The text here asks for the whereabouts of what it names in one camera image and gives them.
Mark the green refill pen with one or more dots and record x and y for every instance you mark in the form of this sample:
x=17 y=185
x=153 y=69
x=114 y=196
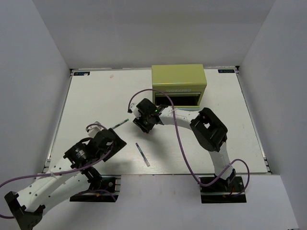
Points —
x=120 y=123

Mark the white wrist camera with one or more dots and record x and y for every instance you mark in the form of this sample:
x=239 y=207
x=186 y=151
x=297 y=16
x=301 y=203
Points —
x=134 y=110
x=93 y=129

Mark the right corner label sticker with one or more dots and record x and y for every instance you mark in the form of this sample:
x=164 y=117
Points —
x=226 y=71

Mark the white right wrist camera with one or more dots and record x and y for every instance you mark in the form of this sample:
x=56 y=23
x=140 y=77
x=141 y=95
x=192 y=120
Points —
x=134 y=110

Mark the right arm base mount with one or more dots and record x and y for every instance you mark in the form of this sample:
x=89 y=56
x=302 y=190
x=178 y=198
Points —
x=219 y=194

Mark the left corner label sticker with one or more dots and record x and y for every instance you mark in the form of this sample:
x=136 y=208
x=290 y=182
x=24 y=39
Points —
x=82 y=73

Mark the green metal tool chest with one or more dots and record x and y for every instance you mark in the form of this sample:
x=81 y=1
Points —
x=184 y=84

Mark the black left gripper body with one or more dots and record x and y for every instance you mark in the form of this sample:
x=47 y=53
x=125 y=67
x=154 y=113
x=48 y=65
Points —
x=101 y=155

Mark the corner label sticker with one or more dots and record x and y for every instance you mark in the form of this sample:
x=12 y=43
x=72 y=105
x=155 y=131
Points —
x=82 y=73
x=226 y=71

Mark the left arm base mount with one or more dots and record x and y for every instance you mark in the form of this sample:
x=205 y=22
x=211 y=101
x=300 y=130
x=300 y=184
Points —
x=104 y=190

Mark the blue refill pen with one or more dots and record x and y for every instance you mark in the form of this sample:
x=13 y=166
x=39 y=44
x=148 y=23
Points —
x=142 y=154

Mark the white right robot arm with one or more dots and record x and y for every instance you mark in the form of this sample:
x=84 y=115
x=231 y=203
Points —
x=208 y=129

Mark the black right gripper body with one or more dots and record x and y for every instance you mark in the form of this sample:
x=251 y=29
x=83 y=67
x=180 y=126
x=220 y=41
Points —
x=144 y=122

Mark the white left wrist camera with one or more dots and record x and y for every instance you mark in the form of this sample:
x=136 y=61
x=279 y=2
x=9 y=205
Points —
x=93 y=129

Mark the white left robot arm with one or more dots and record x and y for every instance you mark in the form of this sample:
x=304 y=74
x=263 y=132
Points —
x=73 y=174

